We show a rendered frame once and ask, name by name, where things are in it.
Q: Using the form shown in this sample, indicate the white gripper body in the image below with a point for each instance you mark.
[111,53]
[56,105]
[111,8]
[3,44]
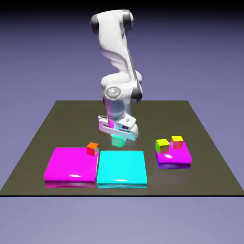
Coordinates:
[111,130]

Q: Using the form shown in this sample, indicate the small teal cube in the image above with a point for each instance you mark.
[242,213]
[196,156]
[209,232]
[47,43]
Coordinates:
[117,142]

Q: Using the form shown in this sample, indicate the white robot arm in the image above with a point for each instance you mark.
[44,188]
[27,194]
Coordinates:
[114,47]

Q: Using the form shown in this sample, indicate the small orange cube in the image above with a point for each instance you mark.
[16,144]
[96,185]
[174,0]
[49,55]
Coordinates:
[91,149]

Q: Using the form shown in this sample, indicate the small yellow-green cube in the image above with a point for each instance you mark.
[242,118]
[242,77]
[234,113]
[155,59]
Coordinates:
[162,146]

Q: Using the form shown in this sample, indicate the small yellow-orange cube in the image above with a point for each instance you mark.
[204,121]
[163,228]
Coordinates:
[177,142]

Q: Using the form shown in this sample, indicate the large cyan box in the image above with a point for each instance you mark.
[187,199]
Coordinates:
[122,165]

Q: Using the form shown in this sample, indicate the large magenta box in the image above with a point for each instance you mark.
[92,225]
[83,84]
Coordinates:
[70,164]

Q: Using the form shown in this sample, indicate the medium magenta box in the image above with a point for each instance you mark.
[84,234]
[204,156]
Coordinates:
[177,157]

